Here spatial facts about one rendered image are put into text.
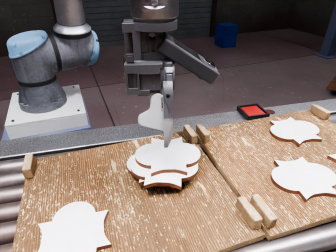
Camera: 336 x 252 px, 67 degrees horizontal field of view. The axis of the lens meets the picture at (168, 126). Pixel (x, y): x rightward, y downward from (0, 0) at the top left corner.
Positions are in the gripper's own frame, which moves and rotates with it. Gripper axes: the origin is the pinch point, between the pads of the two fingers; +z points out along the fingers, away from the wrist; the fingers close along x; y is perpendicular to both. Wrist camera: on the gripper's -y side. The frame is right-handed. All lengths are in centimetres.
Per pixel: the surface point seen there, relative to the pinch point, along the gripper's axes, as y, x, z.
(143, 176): 5.1, 5.7, 7.9
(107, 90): 64, -256, 106
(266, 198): -19.3, 8.8, 12.0
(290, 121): -36.2, -18.1, 11.0
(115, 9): 73, -469, 41
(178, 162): -2.1, 3.1, 6.9
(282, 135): -30.9, -11.2, 11.0
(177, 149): -2.2, -1.1, 6.9
